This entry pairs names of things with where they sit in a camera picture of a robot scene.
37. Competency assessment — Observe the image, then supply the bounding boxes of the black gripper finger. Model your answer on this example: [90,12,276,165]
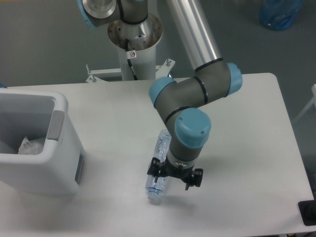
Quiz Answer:
[184,168,203,191]
[147,158,168,182]

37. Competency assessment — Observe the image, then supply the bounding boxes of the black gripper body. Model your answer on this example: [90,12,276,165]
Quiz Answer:
[163,159,194,182]

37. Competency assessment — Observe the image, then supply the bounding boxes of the crushed clear plastic bottle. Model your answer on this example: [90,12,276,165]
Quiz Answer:
[145,129,171,204]

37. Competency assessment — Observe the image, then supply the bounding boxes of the white paper wrapper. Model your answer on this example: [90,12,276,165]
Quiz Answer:
[18,136,45,155]

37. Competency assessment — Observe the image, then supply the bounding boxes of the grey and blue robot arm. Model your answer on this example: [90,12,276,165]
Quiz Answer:
[77,0,242,187]

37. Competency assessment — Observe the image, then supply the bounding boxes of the white trash can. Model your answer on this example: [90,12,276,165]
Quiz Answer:
[0,88,85,195]

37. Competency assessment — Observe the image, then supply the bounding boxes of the blue plastic bag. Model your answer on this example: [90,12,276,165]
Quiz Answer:
[259,0,304,31]

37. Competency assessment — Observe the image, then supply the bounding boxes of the black clamp mount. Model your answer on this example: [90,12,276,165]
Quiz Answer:
[298,200,316,226]

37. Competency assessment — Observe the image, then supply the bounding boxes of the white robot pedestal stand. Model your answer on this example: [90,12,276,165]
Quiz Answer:
[85,13,178,83]

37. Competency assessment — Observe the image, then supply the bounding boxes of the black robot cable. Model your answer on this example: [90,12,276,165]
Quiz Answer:
[124,38,138,80]

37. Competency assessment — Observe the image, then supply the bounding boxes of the white furniture frame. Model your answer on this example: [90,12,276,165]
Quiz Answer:
[293,84,316,124]

